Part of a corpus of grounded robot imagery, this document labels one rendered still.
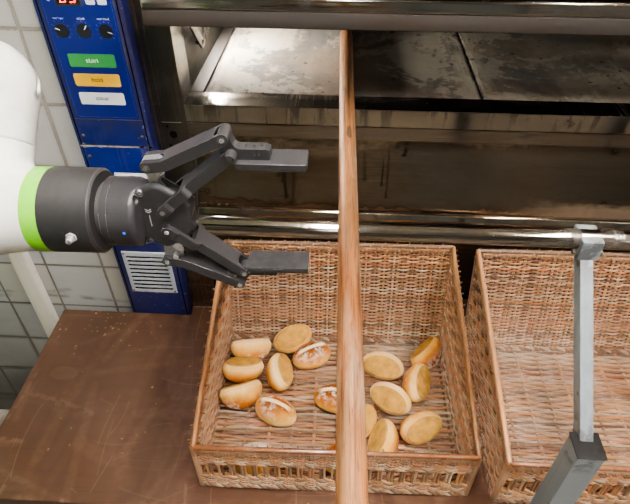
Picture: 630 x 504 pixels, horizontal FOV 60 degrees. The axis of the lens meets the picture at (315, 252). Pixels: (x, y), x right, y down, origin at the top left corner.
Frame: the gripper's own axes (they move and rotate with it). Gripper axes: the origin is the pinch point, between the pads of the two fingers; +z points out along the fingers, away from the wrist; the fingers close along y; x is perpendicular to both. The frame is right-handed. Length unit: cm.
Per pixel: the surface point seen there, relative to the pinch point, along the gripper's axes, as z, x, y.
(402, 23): 13.6, -40.1, -6.7
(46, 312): -76, -55, 79
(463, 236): 23.3, -17.5, 16.6
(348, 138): 6.0, -38.3, 12.3
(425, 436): 25, -16, 71
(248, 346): -16, -37, 68
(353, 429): 6.3, 17.5, 12.9
